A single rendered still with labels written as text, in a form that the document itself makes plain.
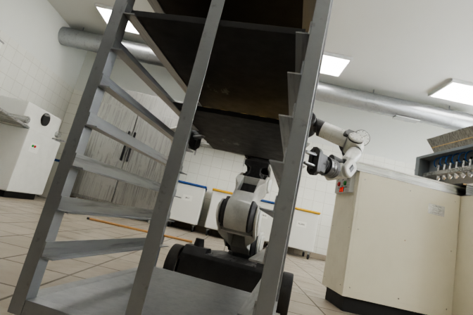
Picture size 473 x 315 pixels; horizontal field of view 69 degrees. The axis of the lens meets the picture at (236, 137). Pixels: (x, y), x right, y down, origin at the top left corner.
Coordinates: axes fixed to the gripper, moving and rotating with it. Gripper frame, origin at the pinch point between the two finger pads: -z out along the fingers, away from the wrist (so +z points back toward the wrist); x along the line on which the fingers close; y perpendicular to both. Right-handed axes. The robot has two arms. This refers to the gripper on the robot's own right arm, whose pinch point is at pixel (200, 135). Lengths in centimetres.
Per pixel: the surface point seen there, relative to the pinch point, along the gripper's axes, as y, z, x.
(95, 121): -50, -50, -17
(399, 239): 145, -9, -20
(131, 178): -34, -34, -26
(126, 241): -28, -28, -44
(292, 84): -20, -77, -1
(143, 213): -23.9, -24.0, -35.3
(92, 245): -40, -40, -44
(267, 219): 314, 312, -19
